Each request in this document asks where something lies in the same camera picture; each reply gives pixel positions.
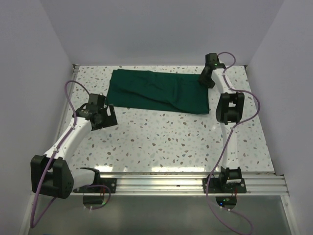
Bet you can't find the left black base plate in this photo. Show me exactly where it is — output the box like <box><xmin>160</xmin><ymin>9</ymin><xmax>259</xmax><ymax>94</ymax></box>
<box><xmin>73</xmin><ymin>178</ymin><xmax>117</xmax><ymax>193</ymax></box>

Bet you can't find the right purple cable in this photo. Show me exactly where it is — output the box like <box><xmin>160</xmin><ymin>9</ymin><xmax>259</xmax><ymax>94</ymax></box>
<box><xmin>205</xmin><ymin>51</ymin><xmax>262</xmax><ymax>235</ymax></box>

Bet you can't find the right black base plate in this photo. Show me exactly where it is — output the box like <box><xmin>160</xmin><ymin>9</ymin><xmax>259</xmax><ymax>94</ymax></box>
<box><xmin>208</xmin><ymin>175</ymin><xmax>247</xmax><ymax>194</ymax></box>

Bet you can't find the dark green surgical cloth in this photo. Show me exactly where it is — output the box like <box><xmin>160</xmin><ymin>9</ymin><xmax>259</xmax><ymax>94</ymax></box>
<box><xmin>107</xmin><ymin>69</ymin><xmax>210</xmax><ymax>115</ymax></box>

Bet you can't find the aluminium rail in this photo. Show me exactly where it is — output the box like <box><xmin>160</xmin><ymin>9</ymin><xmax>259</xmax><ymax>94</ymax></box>
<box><xmin>100</xmin><ymin>172</ymin><xmax>289</xmax><ymax>196</ymax></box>
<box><xmin>48</xmin><ymin>64</ymin><xmax>80</xmax><ymax>149</ymax></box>

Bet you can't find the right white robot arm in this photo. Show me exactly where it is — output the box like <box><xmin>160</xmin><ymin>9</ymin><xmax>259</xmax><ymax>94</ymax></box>
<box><xmin>198</xmin><ymin>53</ymin><xmax>245</xmax><ymax>193</ymax></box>

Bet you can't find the aluminium front rail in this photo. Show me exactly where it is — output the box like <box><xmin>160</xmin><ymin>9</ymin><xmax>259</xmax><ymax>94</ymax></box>
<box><xmin>100</xmin><ymin>172</ymin><xmax>289</xmax><ymax>196</ymax></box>

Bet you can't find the aluminium left side rail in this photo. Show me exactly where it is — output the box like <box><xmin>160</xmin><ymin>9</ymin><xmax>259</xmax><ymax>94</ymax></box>
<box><xmin>48</xmin><ymin>64</ymin><xmax>80</xmax><ymax>149</ymax></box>

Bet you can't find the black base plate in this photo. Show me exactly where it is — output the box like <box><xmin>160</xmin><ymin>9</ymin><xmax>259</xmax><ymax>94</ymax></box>
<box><xmin>208</xmin><ymin>175</ymin><xmax>247</xmax><ymax>194</ymax></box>
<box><xmin>73</xmin><ymin>178</ymin><xmax>117</xmax><ymax>193</ymax></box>

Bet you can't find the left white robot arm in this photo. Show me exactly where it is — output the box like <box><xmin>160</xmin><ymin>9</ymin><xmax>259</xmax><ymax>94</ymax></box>
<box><xmin>30</xmin><ymin>94</ymin><xmax>117</xmax><ymax>199</ymax></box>

